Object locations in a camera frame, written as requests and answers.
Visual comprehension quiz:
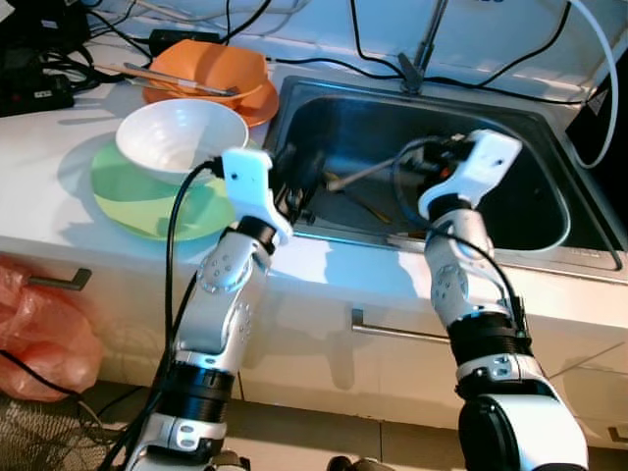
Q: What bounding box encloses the reddish brown chopstick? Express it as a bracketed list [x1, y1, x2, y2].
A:
[327, 155, 415, 194]

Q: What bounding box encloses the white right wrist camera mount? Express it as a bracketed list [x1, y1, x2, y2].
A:
[419, 130, 524, 219]

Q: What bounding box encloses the orange bowl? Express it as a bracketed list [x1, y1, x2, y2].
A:
[145, 39, 271, 99]

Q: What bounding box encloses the orange plate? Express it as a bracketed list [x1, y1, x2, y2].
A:
[142, 78, 281, 129]

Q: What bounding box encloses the light wooden chopstick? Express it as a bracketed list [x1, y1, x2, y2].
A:
[93, 62, 236, 96]

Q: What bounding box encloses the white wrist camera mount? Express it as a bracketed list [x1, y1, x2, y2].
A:
[419, 130, 524, 219]
[221, 147, 293, 246]

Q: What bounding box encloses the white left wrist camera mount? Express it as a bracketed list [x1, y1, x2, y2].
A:
[221, 147, 293, 246]

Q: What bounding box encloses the white bowl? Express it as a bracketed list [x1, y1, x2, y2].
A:
[115, 98, 249, 185]

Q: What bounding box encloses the white water hose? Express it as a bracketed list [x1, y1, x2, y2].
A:
[564, 0, 621, 170]

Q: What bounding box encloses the metal cabinet door handle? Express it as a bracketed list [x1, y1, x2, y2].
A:
[27, 267, 92, 292]
[350, 309, 452, 346]

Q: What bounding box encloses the stainless steel sink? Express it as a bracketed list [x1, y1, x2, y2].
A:
[263, 77, 624, 271]

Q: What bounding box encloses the white cabinet door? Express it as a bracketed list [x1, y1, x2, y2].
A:
[235, 285, 590, 433]
[0, 235, 246, 398]

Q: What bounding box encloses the black countertop appliance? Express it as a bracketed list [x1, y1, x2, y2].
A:
[564, 59, 628, 246]

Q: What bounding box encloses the black power adapter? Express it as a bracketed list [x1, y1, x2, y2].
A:
[149, 29, 222, 55]

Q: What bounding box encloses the black power strip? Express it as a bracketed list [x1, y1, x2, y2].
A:
[0, 74, 75, 117]

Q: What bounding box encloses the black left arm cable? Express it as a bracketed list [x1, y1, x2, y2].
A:
[98, 157, 229, 471]

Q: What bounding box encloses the silver metal spoon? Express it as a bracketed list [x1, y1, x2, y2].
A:
[123, 62, 242, 99]

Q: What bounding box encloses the light green plate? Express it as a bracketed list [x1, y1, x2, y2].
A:
[90, 140, 271, 242]

